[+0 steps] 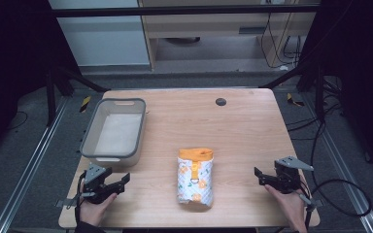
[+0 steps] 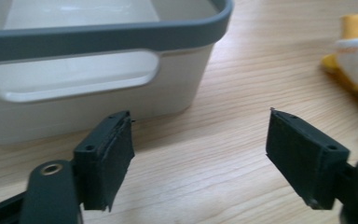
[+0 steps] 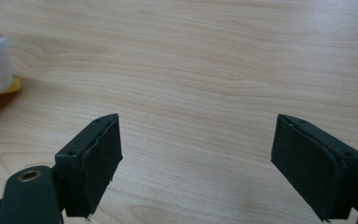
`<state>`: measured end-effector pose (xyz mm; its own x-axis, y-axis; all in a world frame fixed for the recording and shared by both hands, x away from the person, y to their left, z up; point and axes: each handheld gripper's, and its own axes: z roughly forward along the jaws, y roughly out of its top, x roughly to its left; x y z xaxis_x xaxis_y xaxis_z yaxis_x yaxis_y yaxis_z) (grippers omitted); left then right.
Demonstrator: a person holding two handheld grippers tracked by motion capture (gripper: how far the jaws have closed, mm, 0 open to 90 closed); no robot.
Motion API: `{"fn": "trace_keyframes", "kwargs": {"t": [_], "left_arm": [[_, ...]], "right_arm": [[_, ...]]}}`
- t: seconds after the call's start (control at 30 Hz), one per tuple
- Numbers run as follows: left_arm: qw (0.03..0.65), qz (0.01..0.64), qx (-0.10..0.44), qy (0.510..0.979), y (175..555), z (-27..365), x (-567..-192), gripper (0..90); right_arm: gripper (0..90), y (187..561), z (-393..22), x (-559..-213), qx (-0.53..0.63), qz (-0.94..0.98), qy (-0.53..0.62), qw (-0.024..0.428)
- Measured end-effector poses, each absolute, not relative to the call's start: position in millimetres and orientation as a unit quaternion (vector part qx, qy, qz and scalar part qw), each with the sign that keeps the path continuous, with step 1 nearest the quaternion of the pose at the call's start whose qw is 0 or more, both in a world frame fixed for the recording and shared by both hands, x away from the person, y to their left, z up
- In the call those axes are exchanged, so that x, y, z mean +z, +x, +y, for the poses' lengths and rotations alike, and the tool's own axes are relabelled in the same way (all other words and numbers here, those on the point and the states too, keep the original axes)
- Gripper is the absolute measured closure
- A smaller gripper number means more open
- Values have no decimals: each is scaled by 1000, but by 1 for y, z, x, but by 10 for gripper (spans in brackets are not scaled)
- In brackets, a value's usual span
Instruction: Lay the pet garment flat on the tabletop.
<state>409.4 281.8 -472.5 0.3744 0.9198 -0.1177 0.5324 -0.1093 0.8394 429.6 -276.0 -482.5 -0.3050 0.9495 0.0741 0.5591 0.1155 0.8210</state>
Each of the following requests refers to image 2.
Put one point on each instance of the yellow cloth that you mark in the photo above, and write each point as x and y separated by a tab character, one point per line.
355	59

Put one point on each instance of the white basket with grey rim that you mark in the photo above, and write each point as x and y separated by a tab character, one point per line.
112	93

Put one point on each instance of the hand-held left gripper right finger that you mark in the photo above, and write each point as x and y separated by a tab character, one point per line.
304	161

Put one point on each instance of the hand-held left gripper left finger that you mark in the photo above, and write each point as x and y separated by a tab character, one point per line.
105	168

